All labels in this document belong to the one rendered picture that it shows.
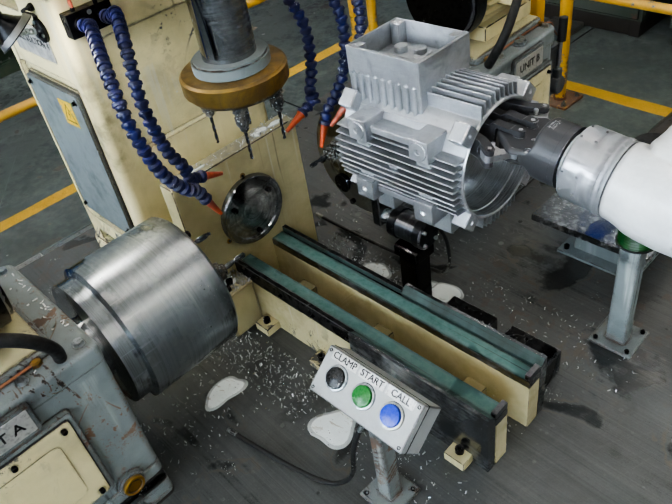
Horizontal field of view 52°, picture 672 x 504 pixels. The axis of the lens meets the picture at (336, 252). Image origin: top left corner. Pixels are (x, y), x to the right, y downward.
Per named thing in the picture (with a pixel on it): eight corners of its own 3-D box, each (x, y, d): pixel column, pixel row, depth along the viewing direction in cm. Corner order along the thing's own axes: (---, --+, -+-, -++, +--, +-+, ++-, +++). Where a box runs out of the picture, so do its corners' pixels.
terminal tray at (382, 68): (350, 97, 92) (343, 46, 87) (402, 66, 97) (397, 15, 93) (420, 119, 85) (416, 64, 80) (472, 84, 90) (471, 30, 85)
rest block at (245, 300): (220, 325, 144) (205, 283, 136) (245, 306, 147) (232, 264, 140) (238, 338, 140) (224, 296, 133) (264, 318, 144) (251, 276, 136)
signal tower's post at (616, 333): (587, 340, 128) (614, 147, 101) (608, 315, 131) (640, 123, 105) (628, 360, 123) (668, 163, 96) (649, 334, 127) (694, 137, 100)
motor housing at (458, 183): (344, 206, 99) (324, 84, 88) (427, 146, 109) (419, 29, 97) (457, 257, 87) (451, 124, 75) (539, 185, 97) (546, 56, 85)
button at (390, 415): (381, 420, 91) (374, 419, 89) (391, 400, 90) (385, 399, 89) (399, 432, 89) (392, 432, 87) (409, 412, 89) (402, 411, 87)
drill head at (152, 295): (19, 405, 119) (-52, 302, 103) (188, 287, 137) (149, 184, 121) (91, 489, 104) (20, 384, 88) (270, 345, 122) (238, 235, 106)
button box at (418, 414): (327, 391, 101) (306, 388, 97) (349, 347, 101) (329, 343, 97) (418, 455, 91) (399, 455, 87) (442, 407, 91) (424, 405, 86)
